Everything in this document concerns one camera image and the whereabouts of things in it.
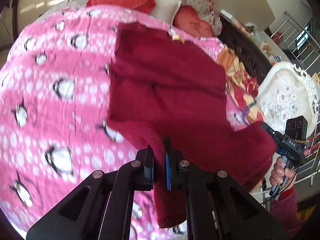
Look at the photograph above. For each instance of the red sleeve forearm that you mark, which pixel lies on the red sleeve forearm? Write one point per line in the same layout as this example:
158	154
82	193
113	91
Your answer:
284	210

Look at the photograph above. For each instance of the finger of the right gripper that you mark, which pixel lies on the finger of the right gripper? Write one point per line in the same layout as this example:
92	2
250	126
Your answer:
267	129

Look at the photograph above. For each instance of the person's right hand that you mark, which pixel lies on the person's right hand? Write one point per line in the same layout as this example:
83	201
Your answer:
278	173

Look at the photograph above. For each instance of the grey camera box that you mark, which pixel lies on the grey camera box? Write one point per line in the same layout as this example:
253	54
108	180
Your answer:
296	128

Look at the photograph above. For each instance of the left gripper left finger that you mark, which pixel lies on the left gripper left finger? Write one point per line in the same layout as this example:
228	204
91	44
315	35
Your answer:
101	206

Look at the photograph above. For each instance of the dark headboard shelf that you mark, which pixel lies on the dark headboard shelf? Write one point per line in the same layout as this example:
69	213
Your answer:
255	62

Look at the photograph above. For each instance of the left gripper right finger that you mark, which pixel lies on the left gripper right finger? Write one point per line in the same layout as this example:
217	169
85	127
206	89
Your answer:
217	207

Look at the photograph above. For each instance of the orange red cartoon blanket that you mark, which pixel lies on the orange red cartoon blanket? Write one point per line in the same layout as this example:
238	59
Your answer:
241	87

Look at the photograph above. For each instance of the white ornate headboard chair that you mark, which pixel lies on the white ornate headboard chair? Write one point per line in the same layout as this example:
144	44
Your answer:
288	92

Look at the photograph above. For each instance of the beige square pillow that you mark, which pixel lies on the beige square pillow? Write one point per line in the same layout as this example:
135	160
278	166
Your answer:
166	10

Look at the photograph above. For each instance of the dark red garment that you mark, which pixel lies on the dark red garment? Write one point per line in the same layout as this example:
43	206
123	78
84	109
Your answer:
166	88

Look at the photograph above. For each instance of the right red heart cushion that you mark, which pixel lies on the right red heart cushion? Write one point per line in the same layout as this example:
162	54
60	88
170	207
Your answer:
188	21

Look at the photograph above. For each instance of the metal stair railing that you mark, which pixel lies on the metal stair railing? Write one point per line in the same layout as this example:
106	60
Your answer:
299	41

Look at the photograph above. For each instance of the pink penguin blanket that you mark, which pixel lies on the pink penguin blanket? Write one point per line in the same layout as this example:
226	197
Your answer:
54	100

